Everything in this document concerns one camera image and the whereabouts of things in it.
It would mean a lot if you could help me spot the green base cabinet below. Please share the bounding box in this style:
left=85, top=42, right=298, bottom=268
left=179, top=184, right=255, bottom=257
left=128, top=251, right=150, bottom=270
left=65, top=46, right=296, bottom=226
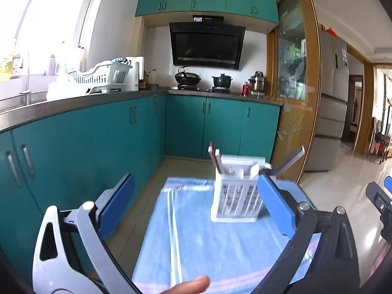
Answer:
left=165, top=94, right=282, bottom=163
left=0, top=93, right=167, bottom=282

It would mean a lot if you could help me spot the wood framed glass sliding door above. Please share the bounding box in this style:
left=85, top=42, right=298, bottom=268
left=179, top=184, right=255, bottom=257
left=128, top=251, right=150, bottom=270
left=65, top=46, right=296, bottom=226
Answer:
left=266, top=0, right=320, bottom=184

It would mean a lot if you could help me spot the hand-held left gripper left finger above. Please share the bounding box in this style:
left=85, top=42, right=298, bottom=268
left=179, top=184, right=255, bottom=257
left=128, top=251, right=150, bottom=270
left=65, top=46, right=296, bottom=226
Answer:
left=32, top=173, right=141, bottom=294

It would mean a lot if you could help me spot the pink cloth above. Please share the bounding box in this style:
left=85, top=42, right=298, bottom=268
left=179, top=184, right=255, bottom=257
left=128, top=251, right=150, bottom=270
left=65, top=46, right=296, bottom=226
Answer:
left=372, top=133, right=383, bottom=155

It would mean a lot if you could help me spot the steel stock pot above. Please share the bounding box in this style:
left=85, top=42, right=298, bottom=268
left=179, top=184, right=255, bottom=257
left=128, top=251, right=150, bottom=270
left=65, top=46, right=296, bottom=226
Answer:
left=248, top=71, right=268, bottom=92

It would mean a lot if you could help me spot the white dish rack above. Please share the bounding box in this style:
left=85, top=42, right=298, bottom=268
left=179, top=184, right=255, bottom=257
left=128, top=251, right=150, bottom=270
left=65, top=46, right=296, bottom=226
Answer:
left=66, top=57, right=134, bottom=94

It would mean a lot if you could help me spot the dark kitchen countertop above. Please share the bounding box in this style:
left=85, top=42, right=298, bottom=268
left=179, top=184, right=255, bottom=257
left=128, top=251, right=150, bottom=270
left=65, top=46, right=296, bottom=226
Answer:
left=0, top=88, right=283, bottom=132

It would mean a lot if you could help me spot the black cooking pot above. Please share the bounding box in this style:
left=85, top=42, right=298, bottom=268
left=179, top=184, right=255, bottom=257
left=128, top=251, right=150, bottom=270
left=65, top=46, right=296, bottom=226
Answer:
left=212, top=73, right=234, bottom=88

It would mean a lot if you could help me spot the wooden dining chair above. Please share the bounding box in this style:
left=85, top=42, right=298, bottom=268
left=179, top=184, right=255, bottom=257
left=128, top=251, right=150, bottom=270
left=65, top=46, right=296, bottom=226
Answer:
left=367, top=116, right=392, bottom=164

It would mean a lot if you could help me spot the metal faucet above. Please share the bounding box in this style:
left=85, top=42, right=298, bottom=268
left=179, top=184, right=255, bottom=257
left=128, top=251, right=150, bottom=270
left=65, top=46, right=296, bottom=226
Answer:
left=20, top=52, right=33, bottom=105

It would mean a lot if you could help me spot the white plastic cutting board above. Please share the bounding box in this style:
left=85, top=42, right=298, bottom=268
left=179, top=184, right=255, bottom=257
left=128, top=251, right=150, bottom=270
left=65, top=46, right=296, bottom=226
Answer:
left=124, top=56, right=144, bottom=92

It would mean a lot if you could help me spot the person's left hand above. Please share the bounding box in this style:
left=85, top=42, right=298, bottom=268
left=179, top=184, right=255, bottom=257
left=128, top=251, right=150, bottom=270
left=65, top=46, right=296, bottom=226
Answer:
left=167, top=276, right=210, bottom=294

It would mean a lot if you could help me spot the wooden doorway frame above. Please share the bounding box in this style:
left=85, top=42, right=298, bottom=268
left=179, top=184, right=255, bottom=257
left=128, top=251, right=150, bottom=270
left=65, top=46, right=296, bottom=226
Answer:
left=347, top=49, right=379, bottom=157

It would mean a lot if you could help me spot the black wok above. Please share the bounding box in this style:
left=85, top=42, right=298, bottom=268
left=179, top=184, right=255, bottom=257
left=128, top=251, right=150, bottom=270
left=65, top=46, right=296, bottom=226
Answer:
left=174, top=66, right=202, bottom=87

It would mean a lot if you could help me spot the blue striped cloth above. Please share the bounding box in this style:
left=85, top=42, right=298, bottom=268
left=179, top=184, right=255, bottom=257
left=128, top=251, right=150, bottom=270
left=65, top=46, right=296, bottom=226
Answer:
left=132, top=176, right=322, bottom=294

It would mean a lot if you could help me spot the gas cooktop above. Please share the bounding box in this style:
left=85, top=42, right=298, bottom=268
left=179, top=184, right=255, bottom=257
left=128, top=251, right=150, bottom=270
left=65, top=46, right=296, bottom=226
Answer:
left=171, top=85, right=239, bottom=94

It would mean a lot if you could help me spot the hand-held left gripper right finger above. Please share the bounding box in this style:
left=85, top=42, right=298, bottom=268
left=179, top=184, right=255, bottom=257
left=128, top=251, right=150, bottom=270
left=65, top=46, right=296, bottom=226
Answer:
left=248, top=174, right=360, bottom=294

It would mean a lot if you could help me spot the black range hood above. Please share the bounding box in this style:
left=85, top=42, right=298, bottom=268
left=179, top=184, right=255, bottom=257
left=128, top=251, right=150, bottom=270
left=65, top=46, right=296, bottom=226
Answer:
left=169, top=15, right=246, bottom=70

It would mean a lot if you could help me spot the white and green bottle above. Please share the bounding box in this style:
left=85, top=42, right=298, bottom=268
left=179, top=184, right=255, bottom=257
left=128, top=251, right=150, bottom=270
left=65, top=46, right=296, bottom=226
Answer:
left=12, top=52, right=22, bottom=78

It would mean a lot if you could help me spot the white plastic utensil basket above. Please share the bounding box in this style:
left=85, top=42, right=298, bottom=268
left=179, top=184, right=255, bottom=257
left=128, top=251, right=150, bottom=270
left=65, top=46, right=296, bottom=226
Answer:
left=211, top=155, right=273, bottom=222

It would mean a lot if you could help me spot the grey refrigerator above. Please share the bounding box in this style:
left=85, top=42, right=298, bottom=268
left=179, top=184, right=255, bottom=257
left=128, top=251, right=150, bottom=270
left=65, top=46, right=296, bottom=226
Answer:
left=305, top=29, right=350, bottom=172

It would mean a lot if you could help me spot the kitchen window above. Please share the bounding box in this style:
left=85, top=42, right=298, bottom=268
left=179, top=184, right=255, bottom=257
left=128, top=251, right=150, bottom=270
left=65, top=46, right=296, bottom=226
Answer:
left=0, top=0, right=101, bottom=83

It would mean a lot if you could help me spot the dark red chopstick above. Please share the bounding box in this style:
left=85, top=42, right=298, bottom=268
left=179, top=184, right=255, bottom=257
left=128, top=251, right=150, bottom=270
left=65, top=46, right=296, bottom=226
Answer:
left=208, top=142, right=216, bottom=172

